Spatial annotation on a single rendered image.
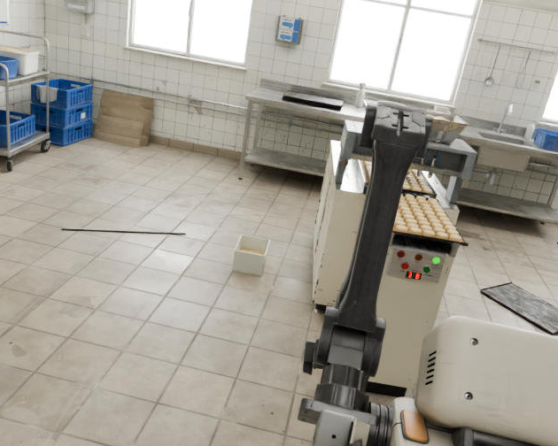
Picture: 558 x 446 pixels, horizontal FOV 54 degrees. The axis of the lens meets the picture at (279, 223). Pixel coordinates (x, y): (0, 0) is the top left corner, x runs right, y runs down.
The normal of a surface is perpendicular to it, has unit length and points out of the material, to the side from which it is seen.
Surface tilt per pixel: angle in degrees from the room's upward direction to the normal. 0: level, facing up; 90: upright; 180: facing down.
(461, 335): 48
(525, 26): 90
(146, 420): 0
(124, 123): 67
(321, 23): 90
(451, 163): 90
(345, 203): 90
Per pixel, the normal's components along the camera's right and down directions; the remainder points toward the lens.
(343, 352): 0.02, -0.53
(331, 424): -0.14, 0.21
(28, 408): 0.15, -0.92
